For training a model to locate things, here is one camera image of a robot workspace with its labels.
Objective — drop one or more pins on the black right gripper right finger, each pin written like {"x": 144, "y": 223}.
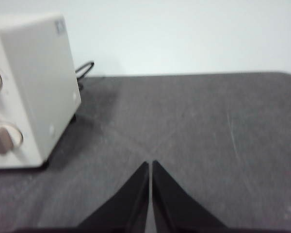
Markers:
{"x": 174, "y": 208}

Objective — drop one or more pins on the oven timer knob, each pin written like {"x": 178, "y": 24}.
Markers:
{"x": 2, "y": 140}

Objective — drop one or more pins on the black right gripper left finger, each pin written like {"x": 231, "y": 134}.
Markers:
{"x": 126, "y": 208}

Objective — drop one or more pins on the white Toshiba toaster oven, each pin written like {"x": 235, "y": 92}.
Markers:
{"x": 38, "y": 85}

